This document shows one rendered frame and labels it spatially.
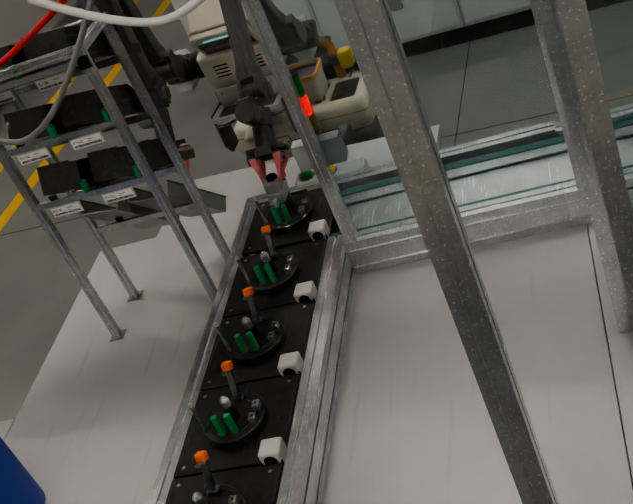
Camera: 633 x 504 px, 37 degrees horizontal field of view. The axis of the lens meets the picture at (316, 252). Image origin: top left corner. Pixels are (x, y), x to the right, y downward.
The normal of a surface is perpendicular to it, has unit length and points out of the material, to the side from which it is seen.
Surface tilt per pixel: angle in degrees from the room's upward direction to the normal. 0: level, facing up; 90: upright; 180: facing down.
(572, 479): 0
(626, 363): 0
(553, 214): 90
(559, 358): 0
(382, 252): 90
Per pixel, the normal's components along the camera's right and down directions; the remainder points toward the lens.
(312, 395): -0.35, -0.77
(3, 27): 0.92, -0.17
